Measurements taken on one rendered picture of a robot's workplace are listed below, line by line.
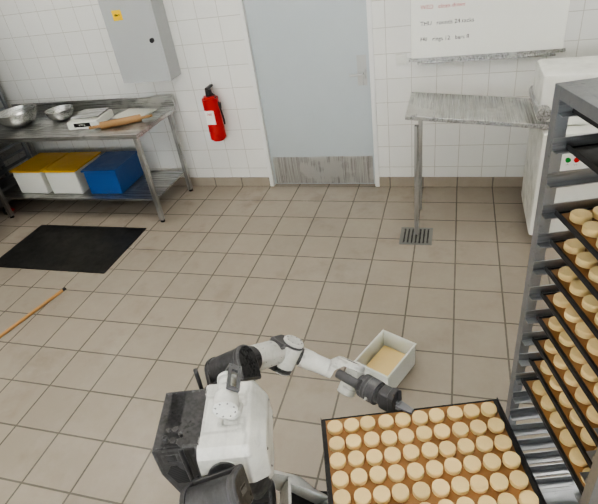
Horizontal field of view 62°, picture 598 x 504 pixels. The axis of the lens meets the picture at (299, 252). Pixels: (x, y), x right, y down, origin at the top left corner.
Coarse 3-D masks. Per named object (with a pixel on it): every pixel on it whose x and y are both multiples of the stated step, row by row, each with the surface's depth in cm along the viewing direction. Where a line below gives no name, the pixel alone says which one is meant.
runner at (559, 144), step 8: (568, 136) 119; (576, 136) 119; (584, 136) 119; (592, 136) 119; (552, 144) 120; (560, 144) 120; (576, 144) 120; (584, 144) 120; (560, 152) 119; (568, 152) 118
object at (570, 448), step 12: (528, 384) 162; (540, 384) 160; (540, 396) 158; (552, 408) 152; (552, 420) 149; (564, 432) 145; (564, 444) 143; (576, 456) 138; (576, 468) 138; (588, 468) 135
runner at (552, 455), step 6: (552, 450) 188; (528, 456) 189; (534, 456) 189; (540, 456) 189; (546, 456) 189; (552, 456) 189; (558, 456) 188; (528, 462) 188; (534, 462) 188; (540, 462) 187
